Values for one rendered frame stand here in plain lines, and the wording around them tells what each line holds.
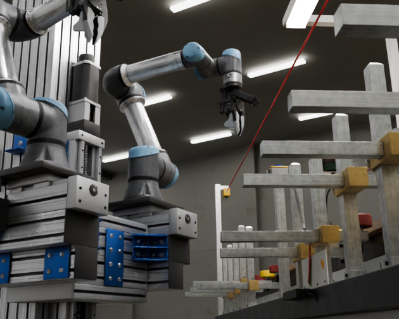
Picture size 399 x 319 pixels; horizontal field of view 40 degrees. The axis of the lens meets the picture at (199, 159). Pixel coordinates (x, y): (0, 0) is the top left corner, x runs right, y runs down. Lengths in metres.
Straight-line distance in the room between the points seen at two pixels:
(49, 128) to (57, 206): 0.27
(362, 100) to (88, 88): 1.26
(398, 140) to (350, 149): 0.10
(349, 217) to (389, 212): 0.25
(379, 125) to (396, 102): 0.31
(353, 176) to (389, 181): 0.19
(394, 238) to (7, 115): 1.06
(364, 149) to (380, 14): 0.53
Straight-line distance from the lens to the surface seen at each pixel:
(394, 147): 1.20
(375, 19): 0.72
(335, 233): 1.64
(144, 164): 2.06
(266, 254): 1.87
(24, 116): 1.65
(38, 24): 1.96
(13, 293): 1.83
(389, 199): 1.24
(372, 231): 1.81
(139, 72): 2.25
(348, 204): 1.48
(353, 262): 1.46
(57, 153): 1.68
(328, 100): 0.94
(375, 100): 0.97
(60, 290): 1.68
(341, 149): 1.20
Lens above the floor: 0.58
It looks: 18 degrees up
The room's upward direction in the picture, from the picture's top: 1 degrees counter-clockwise
